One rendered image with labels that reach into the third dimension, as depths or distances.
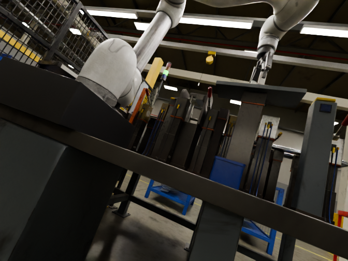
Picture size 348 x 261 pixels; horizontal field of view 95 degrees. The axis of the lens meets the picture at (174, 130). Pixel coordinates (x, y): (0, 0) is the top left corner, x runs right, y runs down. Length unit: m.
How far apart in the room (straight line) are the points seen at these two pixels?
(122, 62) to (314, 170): 0.79
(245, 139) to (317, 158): 0.25
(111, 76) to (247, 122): 0.59
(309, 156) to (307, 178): 0.08
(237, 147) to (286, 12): 0.63
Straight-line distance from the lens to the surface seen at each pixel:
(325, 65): 4.15
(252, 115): 0.80
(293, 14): 1.00
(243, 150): 0.74
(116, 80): 0.63
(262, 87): 0.83
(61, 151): 0.46
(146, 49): 0.95
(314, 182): 0.77
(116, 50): 0.67
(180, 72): 5.17
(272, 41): 1.04
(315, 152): 0.79
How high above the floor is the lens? 0.70
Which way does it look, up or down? 12 degrees up
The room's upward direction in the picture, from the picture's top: 20 degrees clockwise
